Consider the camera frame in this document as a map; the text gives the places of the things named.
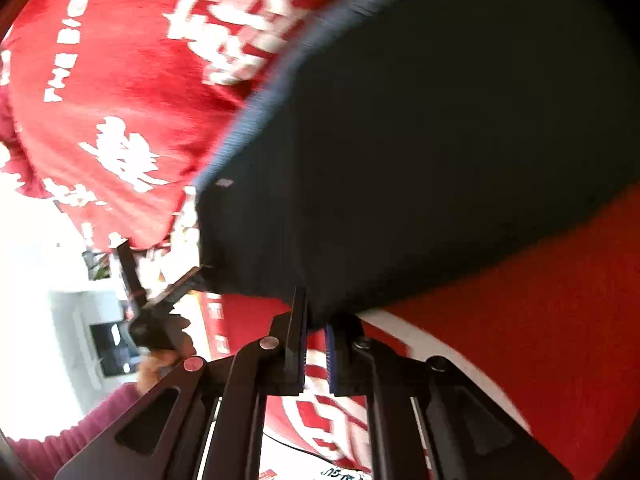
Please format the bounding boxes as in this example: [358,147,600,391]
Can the person's left hand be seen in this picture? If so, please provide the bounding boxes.
[136,332,197,395]

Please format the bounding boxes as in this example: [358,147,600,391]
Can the person's left forearm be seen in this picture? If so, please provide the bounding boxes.
[10,382,146,480]

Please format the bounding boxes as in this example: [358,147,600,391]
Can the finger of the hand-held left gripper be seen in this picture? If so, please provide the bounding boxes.
[150,266,206,311]
[116,240,146,306]

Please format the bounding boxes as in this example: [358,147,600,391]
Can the white cabinet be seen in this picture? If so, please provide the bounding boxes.
[47,287,133,411]

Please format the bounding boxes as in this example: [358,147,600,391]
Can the black pants with blue waistband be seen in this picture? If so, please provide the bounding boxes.
[192,0,640,322]

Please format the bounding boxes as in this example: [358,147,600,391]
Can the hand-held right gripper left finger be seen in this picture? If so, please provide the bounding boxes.
[54,287,308,480]

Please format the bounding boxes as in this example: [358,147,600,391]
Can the red printed sofa cover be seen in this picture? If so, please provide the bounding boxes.
[0,0,640,480]

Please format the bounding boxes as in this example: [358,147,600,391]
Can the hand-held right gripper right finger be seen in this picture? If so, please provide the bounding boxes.
[325,312,573,480]

